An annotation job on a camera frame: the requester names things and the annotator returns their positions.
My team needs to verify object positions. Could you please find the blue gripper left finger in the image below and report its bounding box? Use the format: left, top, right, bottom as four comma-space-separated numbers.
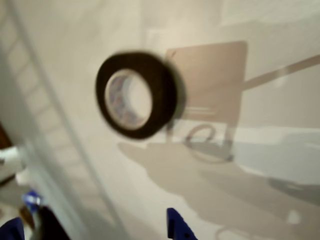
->
0, 216, 26, 240

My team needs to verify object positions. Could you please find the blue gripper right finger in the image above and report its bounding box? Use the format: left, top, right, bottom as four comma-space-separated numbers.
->
166, 207, 200, 240

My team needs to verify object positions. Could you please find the black tape roll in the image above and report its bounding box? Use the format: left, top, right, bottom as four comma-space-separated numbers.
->
94, 51, 187, 141

